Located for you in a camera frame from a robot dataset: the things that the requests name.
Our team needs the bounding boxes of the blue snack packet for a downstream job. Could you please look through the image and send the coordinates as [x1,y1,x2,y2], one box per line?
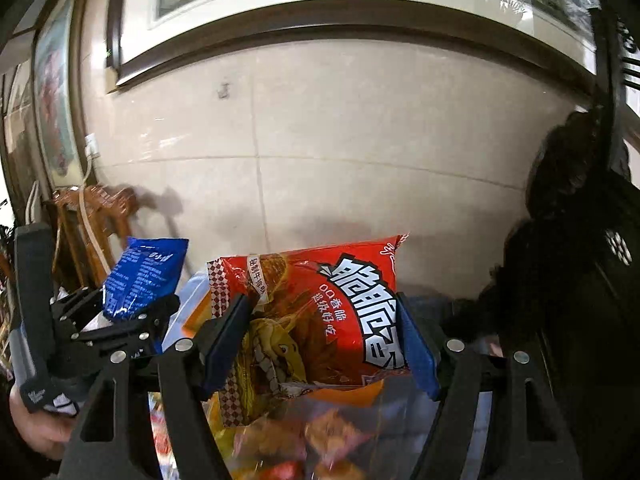
[103,236,189,322]

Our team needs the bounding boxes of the red patterned snack bag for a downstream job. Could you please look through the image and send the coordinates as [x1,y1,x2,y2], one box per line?
[207,234,407,426]

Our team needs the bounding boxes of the person's left hand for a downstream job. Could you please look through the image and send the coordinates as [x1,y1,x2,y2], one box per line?
[9,385,76,460]

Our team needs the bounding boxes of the blue checked tablecloth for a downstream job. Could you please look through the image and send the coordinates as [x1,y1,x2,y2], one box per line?
[159,266,501,480]

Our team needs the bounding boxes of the orange cardboard box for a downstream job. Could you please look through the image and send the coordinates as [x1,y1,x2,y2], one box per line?
[164,271,395,426]

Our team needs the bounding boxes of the carved brown wooden chair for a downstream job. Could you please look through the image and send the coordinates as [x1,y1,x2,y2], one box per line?
[53,184,139,288]

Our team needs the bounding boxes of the dark carved wooden furniture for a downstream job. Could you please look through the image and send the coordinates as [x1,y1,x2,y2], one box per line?
[451,8,639,479]

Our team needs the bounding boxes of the red framed painting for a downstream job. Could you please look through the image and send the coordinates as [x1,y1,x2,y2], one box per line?
[34,0,84,188]

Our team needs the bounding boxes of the large framed landscape painting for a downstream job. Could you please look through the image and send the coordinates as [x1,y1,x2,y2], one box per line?
[105,0,599,87]

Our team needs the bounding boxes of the white power cable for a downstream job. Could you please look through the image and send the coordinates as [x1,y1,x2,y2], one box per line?
[77,154,114,273]

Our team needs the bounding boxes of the white wall socket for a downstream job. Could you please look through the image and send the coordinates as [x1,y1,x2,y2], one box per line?
[85,133,100,159]

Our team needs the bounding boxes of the metal wall hook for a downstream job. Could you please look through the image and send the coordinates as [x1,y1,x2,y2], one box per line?
[217,82,230,100]

